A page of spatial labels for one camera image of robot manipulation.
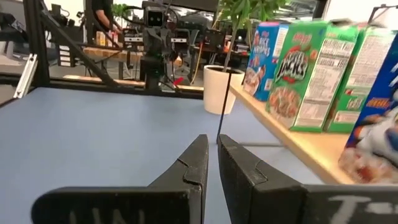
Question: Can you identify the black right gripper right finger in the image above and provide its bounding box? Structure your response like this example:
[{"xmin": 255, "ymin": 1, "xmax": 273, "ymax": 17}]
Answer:
[{"xmin": 217, "ymin": 134, "xmax": 398, "ymax": 224}]

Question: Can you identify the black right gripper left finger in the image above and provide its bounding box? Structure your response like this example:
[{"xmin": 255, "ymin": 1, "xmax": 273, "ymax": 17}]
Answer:
[{"xmin": 30, "ymin": 134, "xmax": 210, "ymax": 224}]

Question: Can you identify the blue Rice Krispies cereal box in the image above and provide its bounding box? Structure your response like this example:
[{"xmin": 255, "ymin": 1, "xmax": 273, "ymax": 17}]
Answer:
[{"xmin": 243, "ymin": 21, "xmax": 290, "ymax": 103}]

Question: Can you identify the blue Frosted Flakes cereal box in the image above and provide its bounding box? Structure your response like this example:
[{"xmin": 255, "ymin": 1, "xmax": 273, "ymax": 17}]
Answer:
[{"xmin": 338, "ymin": 30, "xmax": 398, "ymax": 184}]

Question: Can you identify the small background green plant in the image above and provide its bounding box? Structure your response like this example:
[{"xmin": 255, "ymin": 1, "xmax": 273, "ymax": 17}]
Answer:
[{"xmin": 111, "ymin": 2, "xmax": 130, "ymax": 19}]

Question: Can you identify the wooden workbench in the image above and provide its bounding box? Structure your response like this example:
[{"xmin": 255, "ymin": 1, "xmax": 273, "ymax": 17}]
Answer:
[{"xmin": 82, "ymin": 46, "xmax": 184, "ymax": 78}]

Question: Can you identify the person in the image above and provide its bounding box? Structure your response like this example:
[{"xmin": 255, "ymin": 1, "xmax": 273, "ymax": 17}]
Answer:
[{"xmin": 91, "ymin": 0, "xmax": 124, "ymax": 35}]

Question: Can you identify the white plant pot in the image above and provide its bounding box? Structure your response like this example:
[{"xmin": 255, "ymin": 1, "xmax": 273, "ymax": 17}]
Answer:
[{"xmin": 203, "ymin": 64, "xmax": 246, "ymax": 115}]

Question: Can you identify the blue-grey table mat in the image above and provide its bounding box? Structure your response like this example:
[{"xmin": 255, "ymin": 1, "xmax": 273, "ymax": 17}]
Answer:
[{"xmin": 0, "ymin": 86, "xmax": 324, "ymax": 224}]

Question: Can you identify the green leafy plant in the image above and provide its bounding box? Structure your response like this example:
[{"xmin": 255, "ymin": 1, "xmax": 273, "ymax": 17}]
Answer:
[{"xmin": 217, "ymin": 0, "xmax": 287, "ymax": 72}]

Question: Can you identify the silver aluminium extrusion bar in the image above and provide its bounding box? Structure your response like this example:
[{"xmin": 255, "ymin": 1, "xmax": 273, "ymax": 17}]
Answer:
[{"xmin": 13, "ymin": 53, "xmax": 39, "ymax": 100}]

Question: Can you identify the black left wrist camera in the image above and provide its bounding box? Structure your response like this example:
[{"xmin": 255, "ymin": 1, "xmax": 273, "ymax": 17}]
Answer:
[{"xmin": 145, "ymin": 6, "xmax": 165, "ymax": 29}]

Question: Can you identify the orange cable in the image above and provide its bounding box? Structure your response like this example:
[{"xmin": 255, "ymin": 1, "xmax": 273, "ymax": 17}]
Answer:
[{"xmin": 190, "ymin": 42, "xmax": 203, "ymax": 85}]

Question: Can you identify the wooden shelf with black frame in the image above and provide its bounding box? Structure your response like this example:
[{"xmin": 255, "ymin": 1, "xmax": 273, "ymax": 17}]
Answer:
[{"xmin": 216, "ymin": 3, "xmax": 398, "ymax": 186}]

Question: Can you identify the black metal table frame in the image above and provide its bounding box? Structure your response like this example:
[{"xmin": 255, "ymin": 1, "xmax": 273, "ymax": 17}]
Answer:
[{"xmin": 0, "ymin": 0, "xmax": 206, "ymax": 100}]

